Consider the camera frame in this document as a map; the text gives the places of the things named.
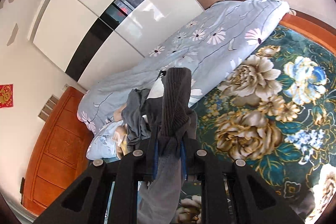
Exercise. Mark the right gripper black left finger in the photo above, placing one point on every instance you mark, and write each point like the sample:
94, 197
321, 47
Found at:
106, 191

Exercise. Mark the beige and yellow knit sweater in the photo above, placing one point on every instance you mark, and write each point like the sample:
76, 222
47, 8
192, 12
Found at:
120, 134

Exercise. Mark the teal floral bed blanket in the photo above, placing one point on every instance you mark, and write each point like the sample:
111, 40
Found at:
276, 111

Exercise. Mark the wall switch panel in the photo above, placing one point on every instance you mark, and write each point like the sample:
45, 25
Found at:
48, 107

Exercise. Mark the dark grey garment pile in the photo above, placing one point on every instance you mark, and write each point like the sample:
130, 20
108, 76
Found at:
134, 112

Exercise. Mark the light blue folded garment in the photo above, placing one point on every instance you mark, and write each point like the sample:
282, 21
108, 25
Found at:
103, 146

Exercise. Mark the white and black wardrobe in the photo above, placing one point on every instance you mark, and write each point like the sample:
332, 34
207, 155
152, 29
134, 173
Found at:
91, 39

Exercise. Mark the grey floral duvet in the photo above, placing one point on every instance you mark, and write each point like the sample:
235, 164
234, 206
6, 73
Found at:
211, 46

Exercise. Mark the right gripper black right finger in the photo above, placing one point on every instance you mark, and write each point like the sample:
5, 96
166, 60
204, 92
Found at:
231, 192

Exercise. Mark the dark grey sweatpants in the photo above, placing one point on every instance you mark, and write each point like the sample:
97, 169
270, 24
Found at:
170, 117

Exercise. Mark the red wall decoration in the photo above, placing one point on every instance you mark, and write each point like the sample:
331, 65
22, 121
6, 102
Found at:
6, 96

